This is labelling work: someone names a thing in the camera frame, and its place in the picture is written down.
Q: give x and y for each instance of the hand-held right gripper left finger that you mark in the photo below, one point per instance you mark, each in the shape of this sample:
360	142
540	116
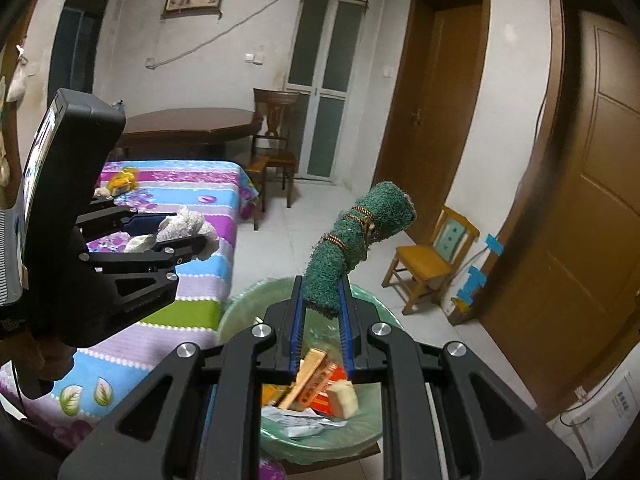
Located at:
296	330

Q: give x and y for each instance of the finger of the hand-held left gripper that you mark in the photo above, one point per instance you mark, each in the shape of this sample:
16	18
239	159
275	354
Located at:
145	222
150	255

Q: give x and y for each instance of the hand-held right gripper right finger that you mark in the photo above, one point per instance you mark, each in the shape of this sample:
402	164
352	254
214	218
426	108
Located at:
346	335

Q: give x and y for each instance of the tan and red medicine box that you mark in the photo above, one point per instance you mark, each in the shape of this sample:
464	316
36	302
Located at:
307	370

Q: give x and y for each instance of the orange box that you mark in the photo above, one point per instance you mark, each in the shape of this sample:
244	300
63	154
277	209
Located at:
332	377

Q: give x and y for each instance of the green lined trash bin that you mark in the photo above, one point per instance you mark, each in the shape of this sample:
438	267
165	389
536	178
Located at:
240	305

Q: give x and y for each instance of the tan sponge cube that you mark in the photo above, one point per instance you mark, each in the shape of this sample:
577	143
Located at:
345	397

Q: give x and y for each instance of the yellow packet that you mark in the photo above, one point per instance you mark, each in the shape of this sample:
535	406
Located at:
274	394

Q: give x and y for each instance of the white blue-print wrapper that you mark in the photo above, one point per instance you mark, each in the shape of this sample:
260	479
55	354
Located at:
290	427
325	419

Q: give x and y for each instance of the green scouring pad roll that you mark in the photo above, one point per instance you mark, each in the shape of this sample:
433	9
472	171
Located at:
350	230

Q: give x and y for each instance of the person's left hand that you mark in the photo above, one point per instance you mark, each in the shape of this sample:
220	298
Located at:
50	365

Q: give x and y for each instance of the white tissue wad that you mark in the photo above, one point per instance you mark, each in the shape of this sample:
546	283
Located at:
137	244
102	191

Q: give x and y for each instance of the yellow crumpled wrapper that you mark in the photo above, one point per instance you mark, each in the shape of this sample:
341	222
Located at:
122	180

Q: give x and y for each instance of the striped floral tablecloth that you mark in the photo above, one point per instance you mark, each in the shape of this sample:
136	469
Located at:
200	280

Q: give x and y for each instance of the dark wooden dining table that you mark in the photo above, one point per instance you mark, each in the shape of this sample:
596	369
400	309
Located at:
190	125

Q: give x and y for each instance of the small light wooden chair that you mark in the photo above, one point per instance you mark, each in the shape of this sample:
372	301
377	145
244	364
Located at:
425	260

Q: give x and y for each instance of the plastic bag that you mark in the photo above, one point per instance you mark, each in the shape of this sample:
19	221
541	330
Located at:
119	105

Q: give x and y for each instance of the blue tape strip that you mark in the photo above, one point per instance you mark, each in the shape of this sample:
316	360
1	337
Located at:
472	285
494	245

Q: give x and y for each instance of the tall-backed wooden chair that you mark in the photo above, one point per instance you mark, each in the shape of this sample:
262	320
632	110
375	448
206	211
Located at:
275	120

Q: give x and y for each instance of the white hanging bag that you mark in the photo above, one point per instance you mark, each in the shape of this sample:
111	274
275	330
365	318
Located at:
20	85

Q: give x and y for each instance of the dark window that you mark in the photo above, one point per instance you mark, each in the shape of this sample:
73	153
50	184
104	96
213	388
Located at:
75	45

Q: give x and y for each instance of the glass double door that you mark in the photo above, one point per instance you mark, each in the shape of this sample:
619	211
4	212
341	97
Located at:
325	60

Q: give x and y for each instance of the large brown wooden door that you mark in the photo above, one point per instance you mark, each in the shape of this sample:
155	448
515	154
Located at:
575	210

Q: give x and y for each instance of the white appliance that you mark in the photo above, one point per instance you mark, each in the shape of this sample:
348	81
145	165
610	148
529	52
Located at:
610	410

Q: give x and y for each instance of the white wall switch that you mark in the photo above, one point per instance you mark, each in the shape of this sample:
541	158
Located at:
255	56

